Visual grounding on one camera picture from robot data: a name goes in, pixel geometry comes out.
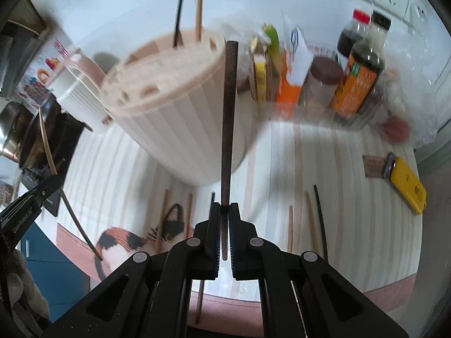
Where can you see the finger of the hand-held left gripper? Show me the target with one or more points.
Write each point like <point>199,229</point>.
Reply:
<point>31,204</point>

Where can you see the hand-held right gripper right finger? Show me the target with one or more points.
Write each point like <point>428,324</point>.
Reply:
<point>235,243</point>

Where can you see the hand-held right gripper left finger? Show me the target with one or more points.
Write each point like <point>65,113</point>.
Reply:
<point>215,243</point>

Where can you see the light wooden chopstick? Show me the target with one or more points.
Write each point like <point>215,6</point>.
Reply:
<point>311,220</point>
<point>161,218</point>
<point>290,229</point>
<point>189,214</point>
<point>199,7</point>

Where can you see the dark brown chopstick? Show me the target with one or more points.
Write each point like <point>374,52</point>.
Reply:
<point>228,119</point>
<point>199,302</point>
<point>81,229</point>

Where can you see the black chopstick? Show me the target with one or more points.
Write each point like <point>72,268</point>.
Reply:
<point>179,14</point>
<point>321,221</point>

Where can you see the beige ribbed utensil holder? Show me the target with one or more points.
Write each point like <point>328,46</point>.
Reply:
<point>176,119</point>

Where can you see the person's left hand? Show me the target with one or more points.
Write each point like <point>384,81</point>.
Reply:
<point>21,285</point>

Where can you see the black cooktop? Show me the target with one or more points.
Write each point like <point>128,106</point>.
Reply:
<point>53,199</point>

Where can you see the blue cabinet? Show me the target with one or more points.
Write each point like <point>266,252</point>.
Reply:
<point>53,271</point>

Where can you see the black wok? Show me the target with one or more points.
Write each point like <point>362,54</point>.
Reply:
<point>60,137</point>

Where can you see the steel pot with lid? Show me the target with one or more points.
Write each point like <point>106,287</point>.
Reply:
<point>12,133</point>

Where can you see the white pink electric kettle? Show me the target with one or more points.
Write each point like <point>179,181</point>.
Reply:
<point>81,102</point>

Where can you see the striped cat print mat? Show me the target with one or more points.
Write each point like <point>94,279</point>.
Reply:
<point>352,218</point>

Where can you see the clear plastic tray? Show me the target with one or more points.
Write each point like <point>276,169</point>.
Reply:
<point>317,116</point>

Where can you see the black range hood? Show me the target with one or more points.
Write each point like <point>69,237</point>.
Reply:
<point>17,49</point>

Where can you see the small brown card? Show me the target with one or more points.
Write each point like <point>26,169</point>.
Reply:
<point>373,166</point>

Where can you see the white orange seasoning packet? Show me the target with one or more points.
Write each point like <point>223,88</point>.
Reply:
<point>290,88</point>

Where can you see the yellow rectangular tool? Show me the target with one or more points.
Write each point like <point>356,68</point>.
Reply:
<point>407,183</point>

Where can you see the brown lid clear jar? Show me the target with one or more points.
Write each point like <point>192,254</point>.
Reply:
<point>322,81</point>

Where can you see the small red packet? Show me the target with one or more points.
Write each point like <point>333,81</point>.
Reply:
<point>396,128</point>

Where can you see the black cap orange label bottle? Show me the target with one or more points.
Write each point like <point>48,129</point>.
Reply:
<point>359,84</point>

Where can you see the red cap sauce bottle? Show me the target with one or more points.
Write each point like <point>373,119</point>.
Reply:
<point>350,37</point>

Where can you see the clear plastic bag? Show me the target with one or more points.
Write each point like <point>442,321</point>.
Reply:
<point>415,88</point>

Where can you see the colourful wall sticker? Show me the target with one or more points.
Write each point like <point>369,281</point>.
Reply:
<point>38,81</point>

